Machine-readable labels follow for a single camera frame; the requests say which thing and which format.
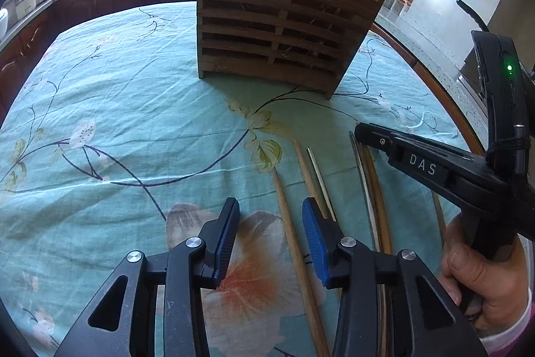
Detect dark lower kitchen cabinets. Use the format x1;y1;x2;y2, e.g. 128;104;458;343
1;0;193;119

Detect right hand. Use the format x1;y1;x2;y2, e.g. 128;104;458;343
439;217;529;335

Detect wooden chopstick far right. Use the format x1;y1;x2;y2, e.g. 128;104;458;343
432;191;446;244

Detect thin pale chopstick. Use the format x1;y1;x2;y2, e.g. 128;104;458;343
307;147;337;222

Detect wooden chopstick middle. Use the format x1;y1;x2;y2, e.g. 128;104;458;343
293;140;330;218

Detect gas stove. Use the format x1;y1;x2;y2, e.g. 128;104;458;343
458;60;487;113

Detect wooden chopstick left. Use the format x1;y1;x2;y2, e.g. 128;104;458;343
272;169;330;357

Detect black frying pan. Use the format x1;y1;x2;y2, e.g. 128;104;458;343
456;0;489;32

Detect brown wooden utensil holder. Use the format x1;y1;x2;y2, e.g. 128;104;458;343
197;0;385;98

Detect teal floral tablecloth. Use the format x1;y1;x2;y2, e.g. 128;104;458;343
1;3;465;356

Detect white pink rice cooker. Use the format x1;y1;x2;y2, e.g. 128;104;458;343
0;8;9;41

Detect white slow cooker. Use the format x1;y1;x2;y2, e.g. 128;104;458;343
15;0;36;20

